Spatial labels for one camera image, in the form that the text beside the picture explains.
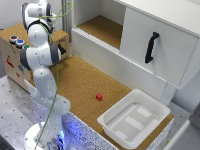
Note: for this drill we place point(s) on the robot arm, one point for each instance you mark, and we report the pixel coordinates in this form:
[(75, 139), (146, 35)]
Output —
[(41, 80)]

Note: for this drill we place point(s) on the pink block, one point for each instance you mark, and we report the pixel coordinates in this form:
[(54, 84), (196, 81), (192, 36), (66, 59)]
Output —
[(99, 97)]

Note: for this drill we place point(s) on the white cabinet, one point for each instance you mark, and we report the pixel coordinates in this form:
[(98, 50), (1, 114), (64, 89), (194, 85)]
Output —
[(100, 55)]

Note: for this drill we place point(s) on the white plastic box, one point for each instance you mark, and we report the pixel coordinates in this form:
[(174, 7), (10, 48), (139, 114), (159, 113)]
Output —
[(133, 121)]

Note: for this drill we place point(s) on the white sliding door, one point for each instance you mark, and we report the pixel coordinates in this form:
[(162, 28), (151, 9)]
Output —
[(166, 50)]

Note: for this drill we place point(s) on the green button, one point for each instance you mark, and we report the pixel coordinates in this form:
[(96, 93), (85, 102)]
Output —
[(26, 46)]

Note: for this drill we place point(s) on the blue button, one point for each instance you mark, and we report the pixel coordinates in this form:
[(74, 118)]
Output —
[(20, 42)]

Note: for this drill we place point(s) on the wooden drawer box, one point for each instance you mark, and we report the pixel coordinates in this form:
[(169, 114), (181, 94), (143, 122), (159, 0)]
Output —
[(13, 71)]

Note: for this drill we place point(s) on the red button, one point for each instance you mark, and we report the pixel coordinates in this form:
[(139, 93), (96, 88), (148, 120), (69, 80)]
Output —
[(13, 38)]

